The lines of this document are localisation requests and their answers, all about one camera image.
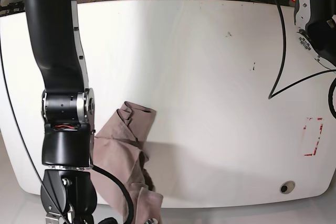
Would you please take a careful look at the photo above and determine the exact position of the right table grommet hole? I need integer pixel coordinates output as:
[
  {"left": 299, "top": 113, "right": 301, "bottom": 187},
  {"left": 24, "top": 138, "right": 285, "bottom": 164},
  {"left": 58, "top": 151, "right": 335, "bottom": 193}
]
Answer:
[{"left": 280, "top": 181, "right": 296, "bottom": 194}]

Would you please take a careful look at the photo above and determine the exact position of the black cable loop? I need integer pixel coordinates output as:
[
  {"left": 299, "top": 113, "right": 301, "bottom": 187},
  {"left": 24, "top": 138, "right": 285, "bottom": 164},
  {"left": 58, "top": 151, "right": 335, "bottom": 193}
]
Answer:
[{"left": 262, "top": 0, "right": 336, "bottom": 120}]

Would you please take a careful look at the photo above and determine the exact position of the mauve T-shirt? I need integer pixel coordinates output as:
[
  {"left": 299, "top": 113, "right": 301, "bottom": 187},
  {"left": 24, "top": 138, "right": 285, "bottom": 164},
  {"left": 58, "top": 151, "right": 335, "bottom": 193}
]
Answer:
[{"left": 93, "top": 101, "right": 163, "bottom": 223}]

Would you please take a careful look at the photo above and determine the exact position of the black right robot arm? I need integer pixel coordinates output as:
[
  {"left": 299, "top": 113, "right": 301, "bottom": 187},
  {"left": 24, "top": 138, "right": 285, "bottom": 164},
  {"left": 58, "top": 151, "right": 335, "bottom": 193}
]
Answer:
[{"left": 25, "top": 0, "right": 97, "bottom": 223}]

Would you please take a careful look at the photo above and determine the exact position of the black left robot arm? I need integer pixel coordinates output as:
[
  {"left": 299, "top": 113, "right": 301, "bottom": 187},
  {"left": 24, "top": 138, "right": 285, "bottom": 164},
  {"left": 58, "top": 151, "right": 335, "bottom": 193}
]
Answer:
[{"left": 294, "top": 0, "right": 335, "bottom": 65}]

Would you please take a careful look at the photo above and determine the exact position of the red tape rectangle marking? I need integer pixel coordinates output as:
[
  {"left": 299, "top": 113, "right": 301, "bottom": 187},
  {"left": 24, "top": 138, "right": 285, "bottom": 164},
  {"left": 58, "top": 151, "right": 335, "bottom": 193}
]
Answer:
[{"left": 301, "top": 118, "right": 324, "bottom": 156}]

